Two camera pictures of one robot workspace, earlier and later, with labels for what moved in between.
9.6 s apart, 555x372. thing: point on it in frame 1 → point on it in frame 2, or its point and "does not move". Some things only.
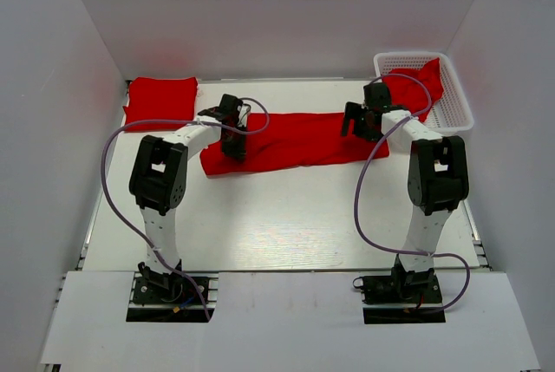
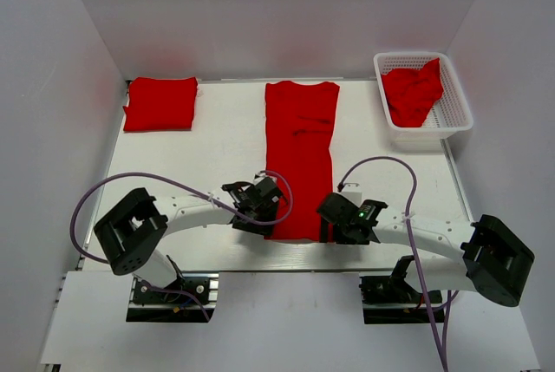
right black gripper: (353, 112) → (337, 236)
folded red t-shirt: (160, 104) does not move
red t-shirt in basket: (414, 90) does not move
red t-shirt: (281, 140) → (300, 121)
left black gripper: (237, 153) → (264, 230)
